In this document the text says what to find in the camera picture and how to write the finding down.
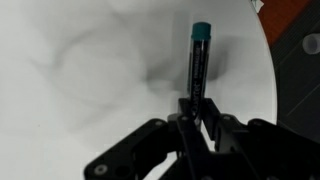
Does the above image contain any white round table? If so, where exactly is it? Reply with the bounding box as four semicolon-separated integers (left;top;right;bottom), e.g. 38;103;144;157
0;0;277;180

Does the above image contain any black marker with teal cap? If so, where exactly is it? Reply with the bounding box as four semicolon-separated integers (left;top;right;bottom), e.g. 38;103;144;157
187;22;211;120

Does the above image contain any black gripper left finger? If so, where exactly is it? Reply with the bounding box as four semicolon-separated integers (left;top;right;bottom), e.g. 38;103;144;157
84;98;211;180

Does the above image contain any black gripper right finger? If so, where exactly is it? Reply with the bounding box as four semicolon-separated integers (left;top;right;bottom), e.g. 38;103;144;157
201;98;320;180

